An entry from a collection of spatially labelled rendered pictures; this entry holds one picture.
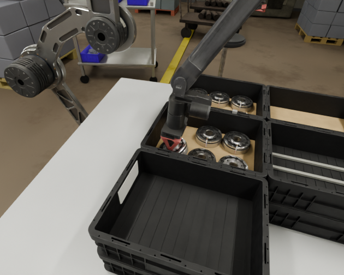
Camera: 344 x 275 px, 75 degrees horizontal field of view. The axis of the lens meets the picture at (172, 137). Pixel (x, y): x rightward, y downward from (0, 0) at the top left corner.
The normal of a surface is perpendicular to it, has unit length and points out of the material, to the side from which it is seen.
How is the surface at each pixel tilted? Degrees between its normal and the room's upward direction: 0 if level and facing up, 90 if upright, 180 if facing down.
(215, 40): 79
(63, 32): 90
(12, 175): 0
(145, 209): 0
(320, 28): 90
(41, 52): 90
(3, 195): 0
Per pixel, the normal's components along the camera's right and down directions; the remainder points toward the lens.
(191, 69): -0.24, 0.43
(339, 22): -0.23, 0.63
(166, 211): 0.04, -0.76
